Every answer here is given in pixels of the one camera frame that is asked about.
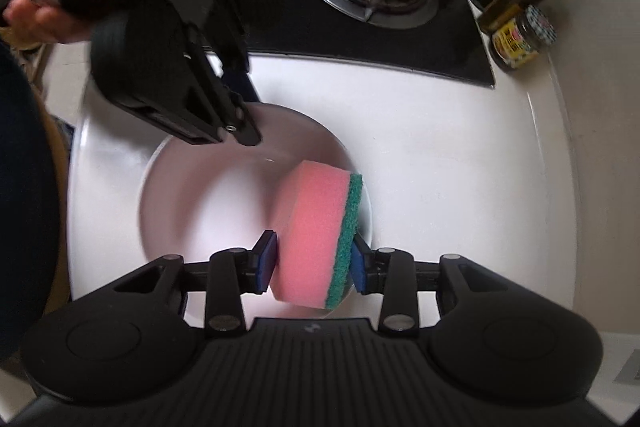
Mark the yellow label sauce jar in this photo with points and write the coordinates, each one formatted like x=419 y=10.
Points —
x=520 y=39

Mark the pink green sponge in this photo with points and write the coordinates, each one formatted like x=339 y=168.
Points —
x=310 y=232

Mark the white patterned bowl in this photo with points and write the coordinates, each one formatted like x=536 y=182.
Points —
x=200 y=207

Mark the person's dark blue clothing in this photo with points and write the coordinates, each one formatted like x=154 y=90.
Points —
x=25 y=207

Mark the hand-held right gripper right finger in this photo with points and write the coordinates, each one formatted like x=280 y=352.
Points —
x=360 y=269

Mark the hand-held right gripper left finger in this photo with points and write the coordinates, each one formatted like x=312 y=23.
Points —
x=266 y=264

